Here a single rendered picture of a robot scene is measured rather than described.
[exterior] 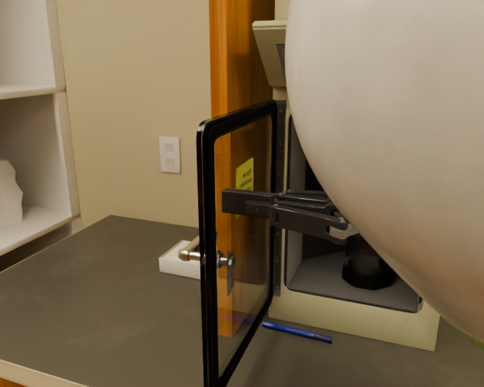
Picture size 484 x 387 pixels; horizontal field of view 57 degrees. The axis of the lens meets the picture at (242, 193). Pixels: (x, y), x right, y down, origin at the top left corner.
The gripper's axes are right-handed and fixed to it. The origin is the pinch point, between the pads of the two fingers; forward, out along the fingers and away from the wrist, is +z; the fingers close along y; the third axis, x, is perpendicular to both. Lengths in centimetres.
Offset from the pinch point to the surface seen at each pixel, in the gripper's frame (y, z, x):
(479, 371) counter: -23, -34, 34
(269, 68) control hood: -20.4, 3.9, -16.1
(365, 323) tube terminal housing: -26.0, -14.5, 30.9
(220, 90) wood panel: -17.0, 11.2, -12.6
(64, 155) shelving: -65, 89, 14
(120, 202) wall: -69, 72, 30
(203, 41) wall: -69, 39, -21
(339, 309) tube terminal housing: -26.0, -9.4, 28.8
